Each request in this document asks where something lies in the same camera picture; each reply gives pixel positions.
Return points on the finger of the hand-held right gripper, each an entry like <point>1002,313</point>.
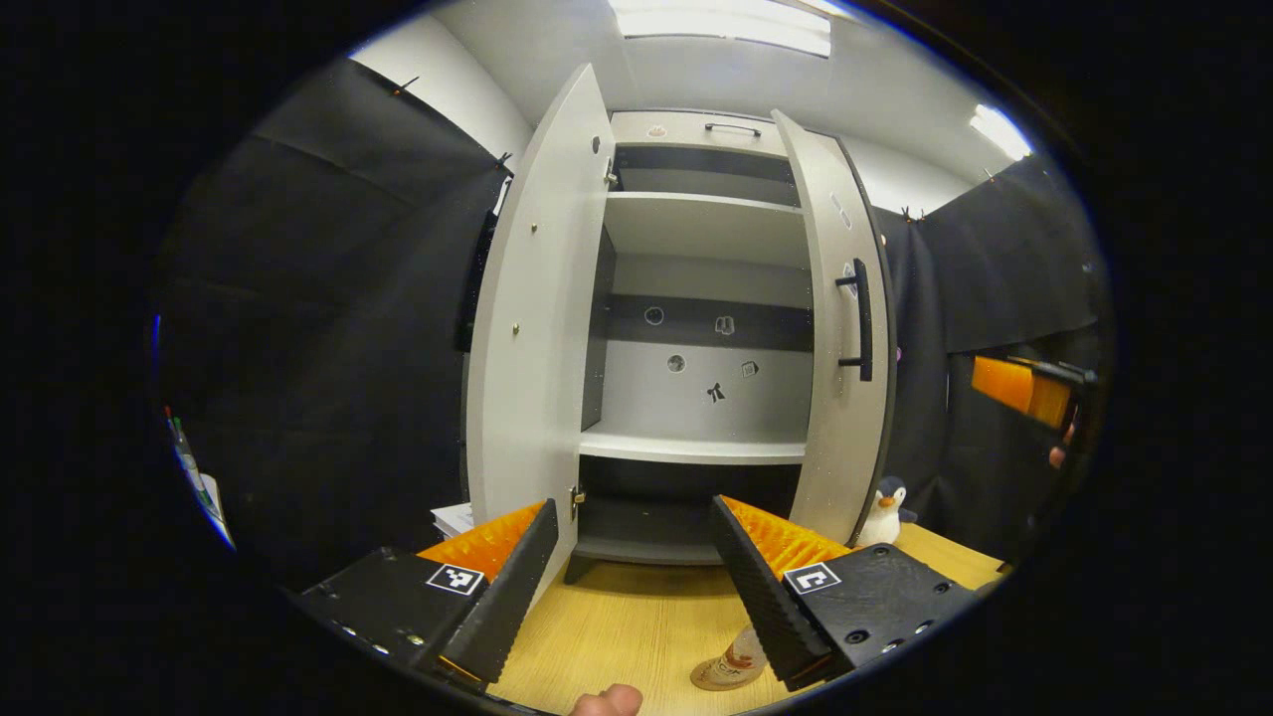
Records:
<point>1014,388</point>

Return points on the white book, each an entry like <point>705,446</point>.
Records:
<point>455,519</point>

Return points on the small ceiling light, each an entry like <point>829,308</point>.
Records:
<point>1000,131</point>

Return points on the white paper sheet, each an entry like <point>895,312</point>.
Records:
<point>214,512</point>

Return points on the clear plastic bottle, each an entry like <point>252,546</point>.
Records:
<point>744,651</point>

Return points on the black backdrop cloth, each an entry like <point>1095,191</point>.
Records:
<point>318,348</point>

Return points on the white cabinet door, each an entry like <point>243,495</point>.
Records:
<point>537,348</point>
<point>835,447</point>

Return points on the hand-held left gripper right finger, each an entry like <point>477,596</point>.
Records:
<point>771,607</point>

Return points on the white cabinet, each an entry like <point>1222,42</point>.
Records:
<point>706,229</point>

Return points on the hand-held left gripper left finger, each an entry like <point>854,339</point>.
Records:
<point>502,617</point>

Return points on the large ceiling light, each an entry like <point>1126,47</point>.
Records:
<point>726,25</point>

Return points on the round cork coaster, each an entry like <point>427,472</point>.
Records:
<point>721,678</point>

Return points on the penguin plush toy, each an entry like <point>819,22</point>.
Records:
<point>883,517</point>

